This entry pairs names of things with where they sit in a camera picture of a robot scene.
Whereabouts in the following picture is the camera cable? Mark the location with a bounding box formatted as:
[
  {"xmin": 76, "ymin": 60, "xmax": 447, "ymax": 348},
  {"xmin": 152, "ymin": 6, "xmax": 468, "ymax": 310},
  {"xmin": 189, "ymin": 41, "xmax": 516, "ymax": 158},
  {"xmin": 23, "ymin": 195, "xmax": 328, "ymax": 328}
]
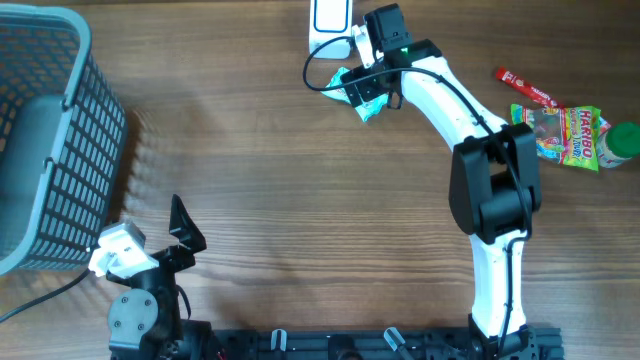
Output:
[
  {"xmin": 0, "ymin": 268, "xmax": 92, "ymax": 324},
  {"xmin": 302, "ymin": 35, "xmax": 534, "ymax": 360}
]

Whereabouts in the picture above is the green lid jar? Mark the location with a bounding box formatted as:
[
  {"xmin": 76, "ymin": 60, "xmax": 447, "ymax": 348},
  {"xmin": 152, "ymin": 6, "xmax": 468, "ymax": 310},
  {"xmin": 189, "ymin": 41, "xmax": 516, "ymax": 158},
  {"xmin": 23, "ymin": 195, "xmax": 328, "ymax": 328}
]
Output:
[{"xmin": 596, "ymin": 122, "xmax": 640, "ymax": 168}]

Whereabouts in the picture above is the Haribo gummy worms bag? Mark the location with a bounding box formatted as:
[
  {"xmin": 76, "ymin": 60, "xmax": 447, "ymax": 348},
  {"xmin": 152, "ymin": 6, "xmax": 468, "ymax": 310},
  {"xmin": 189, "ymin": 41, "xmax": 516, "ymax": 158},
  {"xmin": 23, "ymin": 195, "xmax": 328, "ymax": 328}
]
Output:
[{"xmin": 510, "ymin": 104, "xmax": 601, "ymax": 172}]

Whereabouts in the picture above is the right camera cable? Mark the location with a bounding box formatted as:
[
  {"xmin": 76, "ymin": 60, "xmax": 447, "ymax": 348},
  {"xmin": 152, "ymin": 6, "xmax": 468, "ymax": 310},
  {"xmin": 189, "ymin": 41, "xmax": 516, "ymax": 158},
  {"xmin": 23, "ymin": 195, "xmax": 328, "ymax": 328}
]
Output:
[{"xmin": 302, "ymin": 35, "xmax": 534, "ymax": 360}]

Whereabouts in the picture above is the grey plastic shopping basket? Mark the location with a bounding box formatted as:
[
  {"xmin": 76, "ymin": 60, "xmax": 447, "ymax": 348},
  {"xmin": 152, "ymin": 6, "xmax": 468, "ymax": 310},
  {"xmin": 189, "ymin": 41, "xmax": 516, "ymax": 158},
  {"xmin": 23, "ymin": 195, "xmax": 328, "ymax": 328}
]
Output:
[{"xmin": 1, "ymin": 3, "xmax": 128, "ymax": 274}]

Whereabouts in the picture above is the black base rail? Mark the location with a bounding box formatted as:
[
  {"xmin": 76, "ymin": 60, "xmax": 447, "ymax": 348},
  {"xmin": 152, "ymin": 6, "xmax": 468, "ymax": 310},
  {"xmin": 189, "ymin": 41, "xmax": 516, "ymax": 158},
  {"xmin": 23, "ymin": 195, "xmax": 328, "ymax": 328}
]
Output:
[{"xmin": 209, "ymin": 327, "xmax": 565, "ymax": 360}]

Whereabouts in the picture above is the left camera cable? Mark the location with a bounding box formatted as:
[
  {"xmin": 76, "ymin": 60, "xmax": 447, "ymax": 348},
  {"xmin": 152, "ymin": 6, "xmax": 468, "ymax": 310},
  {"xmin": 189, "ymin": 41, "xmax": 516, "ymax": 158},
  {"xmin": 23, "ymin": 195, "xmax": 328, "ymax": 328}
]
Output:
[{"xmin": 0, "ymin": 268, "xmax": 92, "ymax": 324}]

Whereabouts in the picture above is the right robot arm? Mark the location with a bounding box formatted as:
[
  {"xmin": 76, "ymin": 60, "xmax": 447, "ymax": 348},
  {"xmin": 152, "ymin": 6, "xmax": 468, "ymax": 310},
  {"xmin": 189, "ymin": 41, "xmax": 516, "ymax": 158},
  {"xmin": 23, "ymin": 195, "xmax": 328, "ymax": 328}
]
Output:
[{"xmin": 343, "ymin": 4, "xmax": 541, "ymax": 359}]

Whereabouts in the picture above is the white barcode scanner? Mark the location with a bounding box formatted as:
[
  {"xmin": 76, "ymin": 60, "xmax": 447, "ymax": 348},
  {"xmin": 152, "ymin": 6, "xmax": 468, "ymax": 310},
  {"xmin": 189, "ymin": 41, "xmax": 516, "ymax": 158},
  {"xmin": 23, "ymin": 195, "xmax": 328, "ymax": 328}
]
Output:
[{"xmin": 309, "ymin": 0, "xmax": 353, "ymax": 60}]

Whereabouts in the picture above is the red Nescafe stick packet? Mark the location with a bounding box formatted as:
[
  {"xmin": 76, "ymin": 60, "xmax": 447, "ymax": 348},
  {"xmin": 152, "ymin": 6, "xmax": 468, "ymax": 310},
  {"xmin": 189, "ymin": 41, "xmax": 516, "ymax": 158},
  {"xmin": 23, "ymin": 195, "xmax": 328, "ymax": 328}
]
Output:
[{"xmin": 495, "ymin": 67, "xmax": 563, "ymax": 108}]

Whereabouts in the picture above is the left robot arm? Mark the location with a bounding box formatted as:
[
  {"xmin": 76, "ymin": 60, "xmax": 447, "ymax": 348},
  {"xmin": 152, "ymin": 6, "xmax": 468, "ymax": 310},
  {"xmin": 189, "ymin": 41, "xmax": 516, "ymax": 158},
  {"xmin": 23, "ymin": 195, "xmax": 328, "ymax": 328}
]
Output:
[{"xmin": 107, "ymin": 195, "xmax": 213, "ymax": 360}]

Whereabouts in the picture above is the mint green snack packet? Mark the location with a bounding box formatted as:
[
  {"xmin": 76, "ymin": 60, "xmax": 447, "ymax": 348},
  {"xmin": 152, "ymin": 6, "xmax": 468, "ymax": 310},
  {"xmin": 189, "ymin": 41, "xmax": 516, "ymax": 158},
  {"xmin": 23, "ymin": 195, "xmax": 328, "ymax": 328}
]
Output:
[{"xmin": 323, "ymin": 67, "xmax": 389, "ymax": 123}]

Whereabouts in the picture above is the small red carton box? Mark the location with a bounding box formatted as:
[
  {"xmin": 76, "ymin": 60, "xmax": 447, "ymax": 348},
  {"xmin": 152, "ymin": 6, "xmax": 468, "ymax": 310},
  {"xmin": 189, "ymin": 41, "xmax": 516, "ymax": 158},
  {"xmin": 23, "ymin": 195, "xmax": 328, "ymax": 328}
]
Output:
[{"xmin": 599, "ymin": 117, "xmax": 611, "ymax": 135}]

